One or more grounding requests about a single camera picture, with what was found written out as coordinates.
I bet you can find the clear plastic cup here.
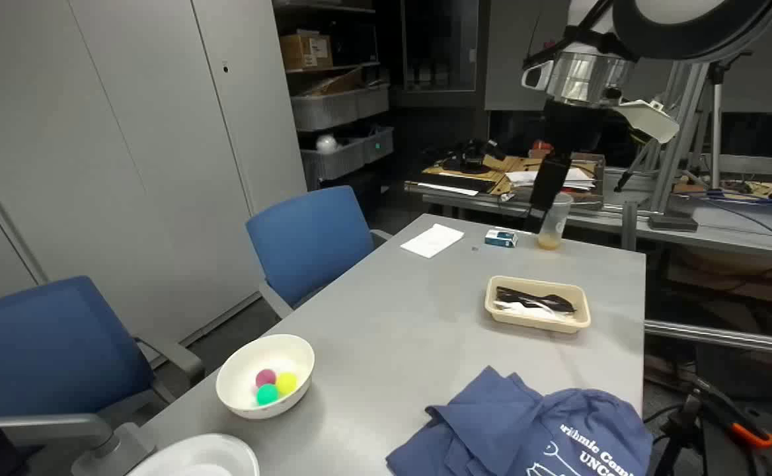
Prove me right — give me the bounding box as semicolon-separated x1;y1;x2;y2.
535;191;577;252

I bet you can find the brown cardboard pile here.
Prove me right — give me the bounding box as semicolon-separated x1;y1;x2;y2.
420;139;607;211

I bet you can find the black tripod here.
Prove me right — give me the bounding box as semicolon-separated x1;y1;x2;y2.
647;391;714;476

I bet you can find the small blue box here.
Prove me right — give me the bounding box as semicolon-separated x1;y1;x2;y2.
480;227;519;252

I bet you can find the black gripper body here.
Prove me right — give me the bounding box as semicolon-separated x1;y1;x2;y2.
543;98;629;167

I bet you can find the grey metal rail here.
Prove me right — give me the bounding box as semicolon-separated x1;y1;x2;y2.
644;318;772;360

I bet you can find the brown cardboard box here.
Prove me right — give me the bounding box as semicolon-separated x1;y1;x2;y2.
280;27;332;75

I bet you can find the blue printed t-shirt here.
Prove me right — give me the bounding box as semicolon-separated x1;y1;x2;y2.
383;366;655;476

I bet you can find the beige plastic tray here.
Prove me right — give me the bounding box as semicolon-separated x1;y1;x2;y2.
480;273;595;335

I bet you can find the green ball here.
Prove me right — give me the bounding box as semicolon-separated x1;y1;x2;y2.
254;383;282;409

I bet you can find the orange handled clamp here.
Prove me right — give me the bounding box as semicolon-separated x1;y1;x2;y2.
680;377;772;454

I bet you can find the blue office chair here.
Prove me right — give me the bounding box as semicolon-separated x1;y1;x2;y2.
244;182;395;319
0;273;209;476

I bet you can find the aluminium profile frame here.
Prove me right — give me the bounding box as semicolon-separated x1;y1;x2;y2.
613;51;758;232

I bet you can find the black plastic utensil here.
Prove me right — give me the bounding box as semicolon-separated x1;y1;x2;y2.
494;282;580;315

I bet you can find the grey tall metal cabinet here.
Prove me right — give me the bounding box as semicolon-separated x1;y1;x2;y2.
0;0;310;355

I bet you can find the white paper sheet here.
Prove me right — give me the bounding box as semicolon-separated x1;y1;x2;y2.
399;223;465;261

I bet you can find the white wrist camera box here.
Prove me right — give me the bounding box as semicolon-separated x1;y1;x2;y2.
618;96;681;146

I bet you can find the dark shelf unit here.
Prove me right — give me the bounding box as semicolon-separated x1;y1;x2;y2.
270;0;486;194

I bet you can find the white plastic utensil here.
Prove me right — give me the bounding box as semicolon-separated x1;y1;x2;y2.
494;298;557;319

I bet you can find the white bowl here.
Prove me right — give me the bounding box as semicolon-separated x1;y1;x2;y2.
215;331;318;424

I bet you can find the grey storage bin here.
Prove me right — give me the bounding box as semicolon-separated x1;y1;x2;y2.
290;79;395;134
299;125;396;186

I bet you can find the grey background table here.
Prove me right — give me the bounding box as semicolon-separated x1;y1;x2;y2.
401;167;772;261

